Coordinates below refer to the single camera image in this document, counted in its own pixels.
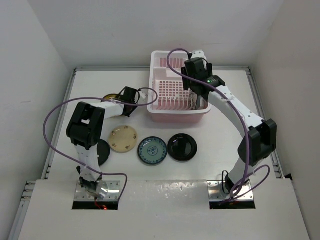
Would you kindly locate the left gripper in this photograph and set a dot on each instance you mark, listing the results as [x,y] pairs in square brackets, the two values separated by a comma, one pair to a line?
[127,114]

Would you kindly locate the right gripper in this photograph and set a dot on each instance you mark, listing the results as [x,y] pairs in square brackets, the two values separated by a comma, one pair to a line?
[187,82]

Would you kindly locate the white blue floral plate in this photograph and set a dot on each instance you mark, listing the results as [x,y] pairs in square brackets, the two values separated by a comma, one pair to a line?
[193,101]

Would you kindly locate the yellow patterned plate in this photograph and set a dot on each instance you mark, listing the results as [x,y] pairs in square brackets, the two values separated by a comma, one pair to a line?
[110,96]

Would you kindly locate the cream plate with calligraphy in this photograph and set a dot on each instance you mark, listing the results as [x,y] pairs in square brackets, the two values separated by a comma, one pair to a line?
[123,139]

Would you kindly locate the glossy black bowl plate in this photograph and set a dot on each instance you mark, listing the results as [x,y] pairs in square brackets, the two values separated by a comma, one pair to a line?
[182,147]

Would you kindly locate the teal blue patterned plate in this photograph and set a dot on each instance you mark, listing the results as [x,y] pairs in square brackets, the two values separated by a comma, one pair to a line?
[152,151]

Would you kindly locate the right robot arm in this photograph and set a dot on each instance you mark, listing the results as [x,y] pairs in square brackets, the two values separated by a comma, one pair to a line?
[259,135]

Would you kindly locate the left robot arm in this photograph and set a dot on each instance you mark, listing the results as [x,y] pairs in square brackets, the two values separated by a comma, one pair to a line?
[85,130]

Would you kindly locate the pink plastic dish rack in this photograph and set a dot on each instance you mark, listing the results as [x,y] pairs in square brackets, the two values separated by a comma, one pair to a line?
[171,103]

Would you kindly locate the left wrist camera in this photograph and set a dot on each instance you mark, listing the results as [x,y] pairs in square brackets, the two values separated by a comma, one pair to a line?
[142,96]

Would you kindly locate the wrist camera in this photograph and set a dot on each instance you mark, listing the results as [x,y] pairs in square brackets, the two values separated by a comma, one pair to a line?
[142,96]
[198,54]

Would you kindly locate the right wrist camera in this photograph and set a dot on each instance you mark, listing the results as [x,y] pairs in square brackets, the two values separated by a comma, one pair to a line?
[198,54]

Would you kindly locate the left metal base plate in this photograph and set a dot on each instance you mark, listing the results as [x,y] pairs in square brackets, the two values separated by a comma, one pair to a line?
[112,191]

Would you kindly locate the metal base plate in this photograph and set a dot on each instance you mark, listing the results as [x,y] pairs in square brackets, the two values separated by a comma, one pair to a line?
[216,194]
[112,191]

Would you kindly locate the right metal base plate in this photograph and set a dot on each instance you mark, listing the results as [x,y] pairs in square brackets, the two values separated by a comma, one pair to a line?
[216,194]

